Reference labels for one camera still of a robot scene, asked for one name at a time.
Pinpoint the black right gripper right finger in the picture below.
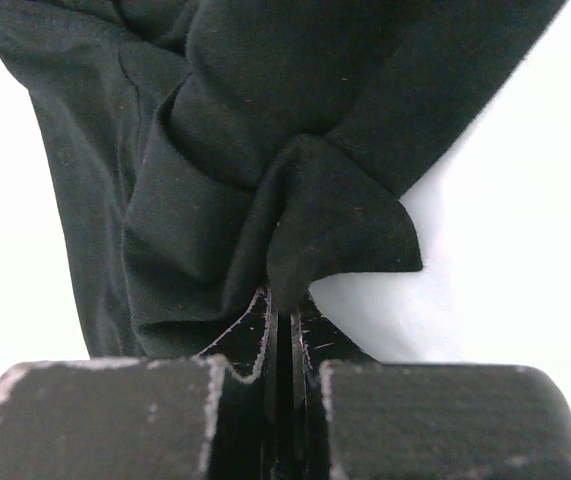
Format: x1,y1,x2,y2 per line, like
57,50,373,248
291,294,379,383

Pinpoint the black t shirt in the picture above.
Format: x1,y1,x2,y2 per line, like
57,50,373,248
0,1,562,358

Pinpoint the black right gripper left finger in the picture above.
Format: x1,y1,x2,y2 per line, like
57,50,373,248
195,287,278,383

